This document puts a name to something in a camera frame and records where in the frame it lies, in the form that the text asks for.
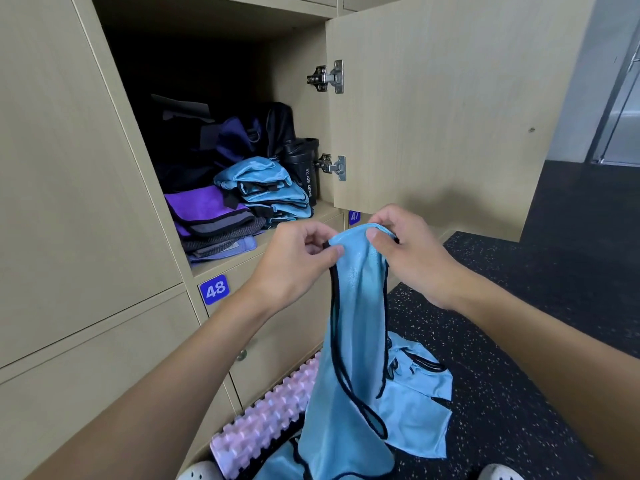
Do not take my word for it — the person's right hand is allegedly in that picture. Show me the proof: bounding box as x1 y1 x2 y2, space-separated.
366 204 472 311

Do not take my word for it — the person's left hand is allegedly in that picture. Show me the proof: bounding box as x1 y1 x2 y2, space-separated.
248 220 346 315

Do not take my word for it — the light blue mesh vest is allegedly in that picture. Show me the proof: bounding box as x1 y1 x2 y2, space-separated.
375 331 454 459
252 223 401 480

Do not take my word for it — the person's left forearm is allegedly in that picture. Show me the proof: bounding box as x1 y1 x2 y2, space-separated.
27 282 281 480

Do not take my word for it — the person's right forearm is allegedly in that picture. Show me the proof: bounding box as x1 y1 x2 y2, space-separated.
447 272 640 480

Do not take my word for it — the folded light blue vest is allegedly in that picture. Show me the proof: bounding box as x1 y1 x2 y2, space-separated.
247 201 314 228
237 181 310 205
214 156 293 191

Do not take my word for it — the metal door hinge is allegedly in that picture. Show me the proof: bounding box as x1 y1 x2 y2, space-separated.
314 154 347 182
306 60 345 94

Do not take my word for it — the black sport bottle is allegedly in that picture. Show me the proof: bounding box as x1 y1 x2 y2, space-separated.
277 138 321 207

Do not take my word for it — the folded grey cloth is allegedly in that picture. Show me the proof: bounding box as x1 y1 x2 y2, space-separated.
181 217 267 255

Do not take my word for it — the large blue number label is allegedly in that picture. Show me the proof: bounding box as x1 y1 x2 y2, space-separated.
199 275 231 306

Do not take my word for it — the folded purple vest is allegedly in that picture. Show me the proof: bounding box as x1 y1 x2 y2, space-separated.
164 185 256 239

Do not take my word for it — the black bag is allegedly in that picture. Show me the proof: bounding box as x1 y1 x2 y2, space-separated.
257 101 297 158

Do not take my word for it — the purple bag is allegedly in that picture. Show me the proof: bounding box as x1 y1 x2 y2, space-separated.
200 116 263 168

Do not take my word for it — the beige open locker door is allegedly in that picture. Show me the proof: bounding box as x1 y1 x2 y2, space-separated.
326 0 598 243

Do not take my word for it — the pink foam roller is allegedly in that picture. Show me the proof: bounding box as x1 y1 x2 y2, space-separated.
210 352 323 480

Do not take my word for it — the dark duffel bag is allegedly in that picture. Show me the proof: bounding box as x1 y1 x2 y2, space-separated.
149 94 221 194

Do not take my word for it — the person's left white shoe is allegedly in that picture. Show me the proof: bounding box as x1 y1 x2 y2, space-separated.
177 461 224 480

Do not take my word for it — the person's white shoe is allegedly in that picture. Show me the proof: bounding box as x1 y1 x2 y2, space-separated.
477 464 525 480
177 461 224 480

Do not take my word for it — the person's right white shoe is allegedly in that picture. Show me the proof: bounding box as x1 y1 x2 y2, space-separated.
477 464 525 480

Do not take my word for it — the beige wooden locker cabinet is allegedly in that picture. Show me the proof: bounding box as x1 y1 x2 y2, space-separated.
0 0 598 480

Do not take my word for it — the metal glass door frame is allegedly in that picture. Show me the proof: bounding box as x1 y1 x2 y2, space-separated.
585 35 640 168

